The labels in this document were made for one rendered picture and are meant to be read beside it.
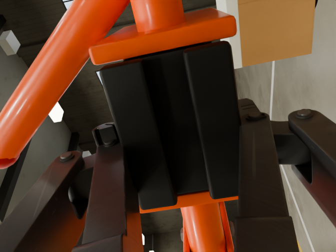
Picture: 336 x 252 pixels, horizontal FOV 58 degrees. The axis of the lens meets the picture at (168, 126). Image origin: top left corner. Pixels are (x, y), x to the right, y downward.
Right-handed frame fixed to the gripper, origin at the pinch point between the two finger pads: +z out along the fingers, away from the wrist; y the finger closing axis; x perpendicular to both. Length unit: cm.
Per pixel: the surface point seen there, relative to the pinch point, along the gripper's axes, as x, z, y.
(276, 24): -16, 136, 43
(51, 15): 25, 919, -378
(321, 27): -48, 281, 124
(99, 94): -269, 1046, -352
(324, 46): -65, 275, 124
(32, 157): -362, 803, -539
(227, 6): -3, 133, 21
